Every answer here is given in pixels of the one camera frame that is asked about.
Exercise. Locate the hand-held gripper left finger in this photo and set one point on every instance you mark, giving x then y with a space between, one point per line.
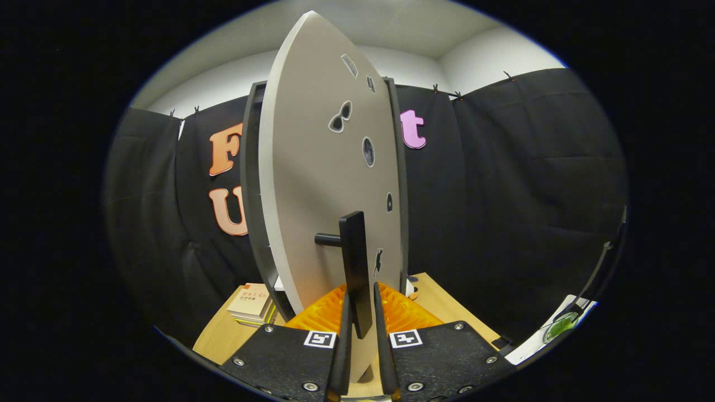
341 363

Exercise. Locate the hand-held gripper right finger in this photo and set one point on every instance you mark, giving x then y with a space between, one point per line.
386 363

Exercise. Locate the dark grey shoe cabinet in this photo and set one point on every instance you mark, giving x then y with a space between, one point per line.
251 195

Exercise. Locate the stack of books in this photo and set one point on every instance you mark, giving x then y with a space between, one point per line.
251 301

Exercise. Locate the white paper sheet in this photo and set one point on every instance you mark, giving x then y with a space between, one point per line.
530 349

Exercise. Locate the green object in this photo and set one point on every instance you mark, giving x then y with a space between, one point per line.
561 325

